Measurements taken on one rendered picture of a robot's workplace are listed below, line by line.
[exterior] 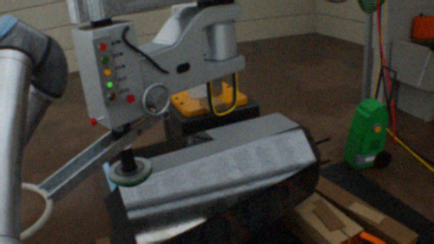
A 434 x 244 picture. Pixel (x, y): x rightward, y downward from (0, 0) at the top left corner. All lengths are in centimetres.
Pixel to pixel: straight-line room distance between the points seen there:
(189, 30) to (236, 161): 70
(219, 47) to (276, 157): 66
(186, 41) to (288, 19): 735
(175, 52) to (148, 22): 609
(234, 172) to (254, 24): 687
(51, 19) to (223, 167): 626
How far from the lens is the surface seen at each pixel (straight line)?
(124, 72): 147
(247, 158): 186
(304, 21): 919
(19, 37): 92
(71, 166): 165
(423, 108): 436
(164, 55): 158
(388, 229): 247
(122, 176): 169
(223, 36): 184
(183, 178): 173
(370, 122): 302
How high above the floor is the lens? 169
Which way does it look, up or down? 24 degrees down
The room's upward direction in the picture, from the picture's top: 5 degrees counter-clockwise
